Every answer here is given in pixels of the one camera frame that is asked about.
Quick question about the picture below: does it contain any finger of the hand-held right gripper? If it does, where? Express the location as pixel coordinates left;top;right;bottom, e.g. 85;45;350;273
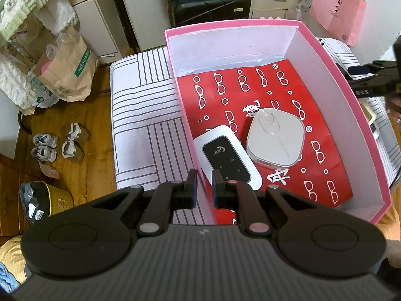
343;63;378;80
348;80;381;98

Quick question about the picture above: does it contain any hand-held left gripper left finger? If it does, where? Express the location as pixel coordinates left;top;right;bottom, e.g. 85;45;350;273
91;169;198;237

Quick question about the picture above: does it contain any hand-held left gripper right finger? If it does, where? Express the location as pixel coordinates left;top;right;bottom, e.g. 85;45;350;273
212;169;317;237

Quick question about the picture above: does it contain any pink cardboard box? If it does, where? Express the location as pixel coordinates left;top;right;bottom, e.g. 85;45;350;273
164;17;392;226

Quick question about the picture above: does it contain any white black pocket router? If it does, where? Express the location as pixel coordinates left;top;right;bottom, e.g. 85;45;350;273
192;125;263;192

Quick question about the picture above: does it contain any pink paper bag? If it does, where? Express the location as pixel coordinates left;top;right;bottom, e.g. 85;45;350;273
310;0;367;46

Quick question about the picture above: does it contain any white rounded square device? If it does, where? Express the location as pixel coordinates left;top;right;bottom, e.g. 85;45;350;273
245;107;306;167

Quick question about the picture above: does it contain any red glasses-print paper bag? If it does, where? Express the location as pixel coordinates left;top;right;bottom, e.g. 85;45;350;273
177;62;353;224

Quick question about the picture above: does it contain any striped white bedsheet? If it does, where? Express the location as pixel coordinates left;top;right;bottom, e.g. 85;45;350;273
110;38;401;224

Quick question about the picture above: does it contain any yellow bin with black bag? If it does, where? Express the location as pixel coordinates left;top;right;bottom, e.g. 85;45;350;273
19;180;74;225

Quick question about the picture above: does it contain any grey white small shoe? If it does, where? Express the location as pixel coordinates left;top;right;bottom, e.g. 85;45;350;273
32;146;57;164
34;133;59;148

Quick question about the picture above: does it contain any black hard suitcase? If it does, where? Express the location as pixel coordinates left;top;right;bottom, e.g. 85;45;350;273
167;0;253;27

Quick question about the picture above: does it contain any brown paper bag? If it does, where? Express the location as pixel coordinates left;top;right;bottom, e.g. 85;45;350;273
34;27;100;102

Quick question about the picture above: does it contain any white green plastic bag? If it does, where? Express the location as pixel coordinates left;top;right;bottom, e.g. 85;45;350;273
28;67;61;110

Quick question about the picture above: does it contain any yellow cloth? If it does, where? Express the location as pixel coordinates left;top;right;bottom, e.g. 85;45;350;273
0;235;33;284

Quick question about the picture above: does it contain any blue knitted cloth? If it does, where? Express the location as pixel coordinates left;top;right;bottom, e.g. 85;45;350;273
0;262;21;290

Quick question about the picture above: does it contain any white green knitted cardigan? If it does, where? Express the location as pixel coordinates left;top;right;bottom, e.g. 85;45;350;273
0;0;68;46

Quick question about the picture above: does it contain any beige square frame object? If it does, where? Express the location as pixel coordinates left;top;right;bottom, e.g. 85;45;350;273
359;100;381;139

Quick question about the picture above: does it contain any black cable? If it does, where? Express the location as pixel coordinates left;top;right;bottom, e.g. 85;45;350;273
17;109;32;133

